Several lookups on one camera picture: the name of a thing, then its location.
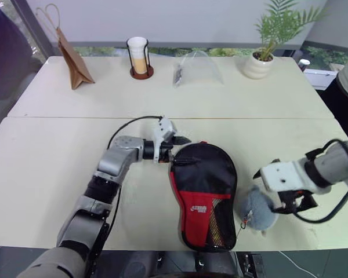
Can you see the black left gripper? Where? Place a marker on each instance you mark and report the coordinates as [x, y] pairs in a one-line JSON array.
[[166, 152]]

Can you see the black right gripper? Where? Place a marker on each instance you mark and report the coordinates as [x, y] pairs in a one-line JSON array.
[[290, 199]]

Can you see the black red paddle case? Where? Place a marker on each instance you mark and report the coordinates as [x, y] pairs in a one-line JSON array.
[[203, 179]]

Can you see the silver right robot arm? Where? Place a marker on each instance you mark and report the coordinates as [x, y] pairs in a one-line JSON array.
[[336, 162]]

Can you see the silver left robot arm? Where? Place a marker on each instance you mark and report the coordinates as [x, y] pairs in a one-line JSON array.
[[116, 162]]

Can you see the clear plastic bag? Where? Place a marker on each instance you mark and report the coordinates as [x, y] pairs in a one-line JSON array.
[[203, 69]]

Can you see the white ribbed plant pot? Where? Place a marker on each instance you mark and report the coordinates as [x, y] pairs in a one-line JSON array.
[[256, 68]]

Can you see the white box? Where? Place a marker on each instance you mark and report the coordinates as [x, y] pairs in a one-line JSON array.
[[319, 79]]

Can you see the small white lidded cup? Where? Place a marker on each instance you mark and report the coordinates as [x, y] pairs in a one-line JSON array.
[[304, 63]]

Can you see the brown paper bag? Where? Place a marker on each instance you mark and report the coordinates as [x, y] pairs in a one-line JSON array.
[[75, 66]]

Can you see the green palm plant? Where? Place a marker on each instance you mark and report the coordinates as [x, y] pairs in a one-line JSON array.
[[278, 26]]

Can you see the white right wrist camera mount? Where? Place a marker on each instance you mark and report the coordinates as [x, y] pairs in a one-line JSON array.
[[281, 173]]

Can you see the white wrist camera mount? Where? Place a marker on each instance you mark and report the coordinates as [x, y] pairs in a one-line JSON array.
[[281, 173], [163, 127]]

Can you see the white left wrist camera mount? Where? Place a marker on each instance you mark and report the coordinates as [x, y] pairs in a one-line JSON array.
[[163, 127]]

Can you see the dark window frame post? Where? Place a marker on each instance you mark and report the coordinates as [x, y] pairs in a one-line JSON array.
[[32, 23]]

